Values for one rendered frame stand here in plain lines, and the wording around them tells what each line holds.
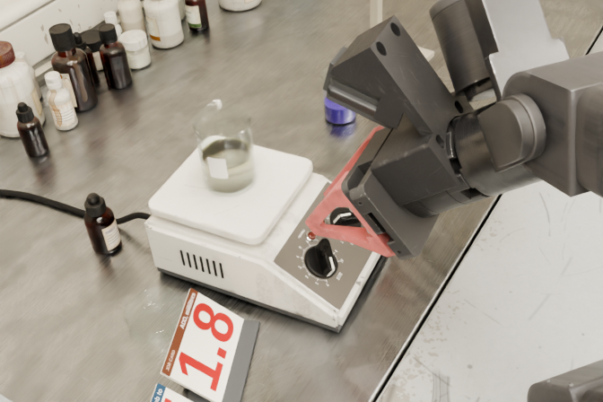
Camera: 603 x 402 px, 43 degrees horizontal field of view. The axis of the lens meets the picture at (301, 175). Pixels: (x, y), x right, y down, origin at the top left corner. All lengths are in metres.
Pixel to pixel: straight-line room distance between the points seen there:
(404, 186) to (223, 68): 0.58
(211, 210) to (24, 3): 0.49
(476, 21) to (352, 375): 0.33
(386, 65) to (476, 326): 0.31
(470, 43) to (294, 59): 0.59
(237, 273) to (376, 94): 0.27
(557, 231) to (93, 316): 0.46
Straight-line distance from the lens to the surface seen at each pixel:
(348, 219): 0.71
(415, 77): 0.50
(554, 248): 0.79
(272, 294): 0.69
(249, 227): 0.67
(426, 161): 0.49
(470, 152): 0.49
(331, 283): 0.69
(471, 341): 0.70
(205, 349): 0.67
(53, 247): 0.83
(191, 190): 0.72
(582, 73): 0.41
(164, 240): 0.72
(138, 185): 0.88
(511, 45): 0.47
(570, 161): 0.40
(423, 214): 0.53
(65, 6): 1.13
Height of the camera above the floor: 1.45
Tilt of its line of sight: 40 degrees down
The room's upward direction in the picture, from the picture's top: 4 degrees counter-clockwise
